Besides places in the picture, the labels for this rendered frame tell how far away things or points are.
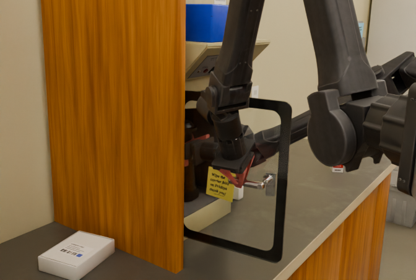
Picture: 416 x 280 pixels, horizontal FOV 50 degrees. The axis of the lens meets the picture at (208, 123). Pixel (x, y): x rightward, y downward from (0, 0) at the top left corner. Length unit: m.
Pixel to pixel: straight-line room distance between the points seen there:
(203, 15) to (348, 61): 0.57
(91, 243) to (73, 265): 0.11
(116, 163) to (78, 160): 0.15
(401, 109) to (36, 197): 1.18
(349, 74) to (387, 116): 0.09
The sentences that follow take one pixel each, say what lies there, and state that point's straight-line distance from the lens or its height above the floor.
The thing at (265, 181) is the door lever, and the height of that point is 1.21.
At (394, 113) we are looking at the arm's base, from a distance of 0.53.
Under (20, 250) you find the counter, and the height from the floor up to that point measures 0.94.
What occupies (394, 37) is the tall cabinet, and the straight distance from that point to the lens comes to 4.09.
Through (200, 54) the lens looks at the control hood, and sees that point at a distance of 1.09.
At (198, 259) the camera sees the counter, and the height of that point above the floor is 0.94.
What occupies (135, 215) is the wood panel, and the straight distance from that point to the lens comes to 1.22.
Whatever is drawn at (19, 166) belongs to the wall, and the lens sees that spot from 1.43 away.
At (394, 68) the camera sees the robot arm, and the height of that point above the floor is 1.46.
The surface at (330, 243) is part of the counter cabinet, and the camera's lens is 1.67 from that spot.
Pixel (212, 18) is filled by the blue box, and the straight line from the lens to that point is 1.10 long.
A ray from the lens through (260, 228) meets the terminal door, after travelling 1.13.
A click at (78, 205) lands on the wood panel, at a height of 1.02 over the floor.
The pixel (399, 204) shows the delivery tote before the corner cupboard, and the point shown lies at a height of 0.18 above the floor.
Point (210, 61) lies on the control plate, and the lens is 1.15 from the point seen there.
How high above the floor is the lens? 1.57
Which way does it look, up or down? 13 degrees down
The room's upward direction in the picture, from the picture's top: 1 degrees clockwise
